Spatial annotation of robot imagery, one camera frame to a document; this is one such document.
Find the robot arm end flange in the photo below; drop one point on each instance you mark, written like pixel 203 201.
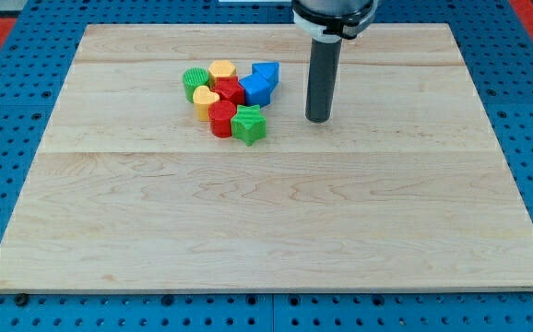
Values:
pixel 329 21

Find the blue cube block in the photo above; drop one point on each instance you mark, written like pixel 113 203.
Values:
pixel 257 90

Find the green star block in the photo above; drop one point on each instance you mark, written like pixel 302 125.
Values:
pixel 249 124

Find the red cylinder block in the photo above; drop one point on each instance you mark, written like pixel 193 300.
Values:
pixel 220 114

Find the red star-shaped block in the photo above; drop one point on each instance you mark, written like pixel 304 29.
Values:
pixel 230 89

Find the blue triangular block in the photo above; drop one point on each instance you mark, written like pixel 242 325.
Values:
pixel 269 71

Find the yellow heart block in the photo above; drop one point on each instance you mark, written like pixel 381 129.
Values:
pixel 203 97

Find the yellow hexagon block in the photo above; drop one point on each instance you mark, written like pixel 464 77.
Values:
pixel 220 68

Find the green cylinder block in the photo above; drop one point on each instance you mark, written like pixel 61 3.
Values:
pixel 193 78

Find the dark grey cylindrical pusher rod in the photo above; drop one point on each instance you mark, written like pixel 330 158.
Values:
pixel 323 67

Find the light wooden board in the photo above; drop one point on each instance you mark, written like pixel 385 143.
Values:
pixel 405 189

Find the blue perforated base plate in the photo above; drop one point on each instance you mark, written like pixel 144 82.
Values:
pixel 494 41

